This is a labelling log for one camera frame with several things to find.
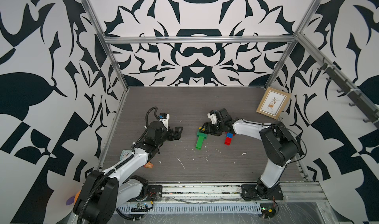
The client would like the light green square lego brick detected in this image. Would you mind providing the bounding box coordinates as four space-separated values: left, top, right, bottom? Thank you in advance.
195 135 206 150

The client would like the red square lego brick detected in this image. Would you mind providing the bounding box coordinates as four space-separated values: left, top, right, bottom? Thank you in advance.
224 137 232 146

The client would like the dark green wide lego brick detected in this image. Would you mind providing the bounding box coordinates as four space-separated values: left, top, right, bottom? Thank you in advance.
197 131 208 139

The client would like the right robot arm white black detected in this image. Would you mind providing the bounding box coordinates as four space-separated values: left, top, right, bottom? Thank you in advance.
198 108 301 201

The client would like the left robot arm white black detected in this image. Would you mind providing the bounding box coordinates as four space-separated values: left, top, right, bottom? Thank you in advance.
73 119 183 224

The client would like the small colourful toy figure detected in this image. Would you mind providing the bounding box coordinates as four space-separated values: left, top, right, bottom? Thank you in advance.
144 162 154 169

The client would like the small teal alarm clock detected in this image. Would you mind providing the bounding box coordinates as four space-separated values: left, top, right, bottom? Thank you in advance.
119 150 133 161

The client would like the wooden framed picture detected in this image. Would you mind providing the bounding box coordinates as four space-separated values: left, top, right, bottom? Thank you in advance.
256 87 291 119

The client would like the small circuit board left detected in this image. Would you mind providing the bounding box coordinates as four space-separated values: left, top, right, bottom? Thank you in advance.
130 201 154 212

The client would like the small circuit board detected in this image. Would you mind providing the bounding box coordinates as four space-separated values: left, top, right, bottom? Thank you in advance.
130 201 154 212
260 203 279 220

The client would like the small circuit board right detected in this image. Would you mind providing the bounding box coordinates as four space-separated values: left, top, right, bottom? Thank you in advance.
260 203 279 220

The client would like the orange purple object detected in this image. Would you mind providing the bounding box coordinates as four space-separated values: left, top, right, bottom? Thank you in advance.
66 191 81 206

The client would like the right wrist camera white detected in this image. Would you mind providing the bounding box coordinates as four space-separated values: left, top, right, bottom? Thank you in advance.
207 112 218 124

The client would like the black corrugated cable hose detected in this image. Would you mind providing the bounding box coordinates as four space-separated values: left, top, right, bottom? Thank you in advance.
133 106 160 148

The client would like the white slotted cable duct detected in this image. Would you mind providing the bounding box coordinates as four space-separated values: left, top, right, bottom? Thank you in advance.
118 203 262 215

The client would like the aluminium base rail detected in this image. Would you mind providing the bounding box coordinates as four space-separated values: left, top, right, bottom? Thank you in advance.
153 182 328 202

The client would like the wall hook rail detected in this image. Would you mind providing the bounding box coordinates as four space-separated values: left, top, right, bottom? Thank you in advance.
318 57 379 124

